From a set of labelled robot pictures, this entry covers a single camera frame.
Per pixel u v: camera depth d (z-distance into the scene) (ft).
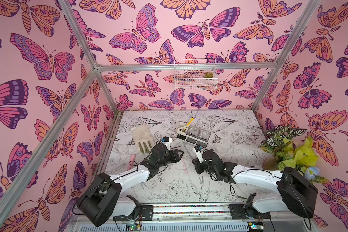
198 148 2.44
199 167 2.45
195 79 3.48
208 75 3.02
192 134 3.40
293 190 1.39
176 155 2.46
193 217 2.39
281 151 2.51
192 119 3.81
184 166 2.95
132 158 3.01
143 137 3.39
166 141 2.57
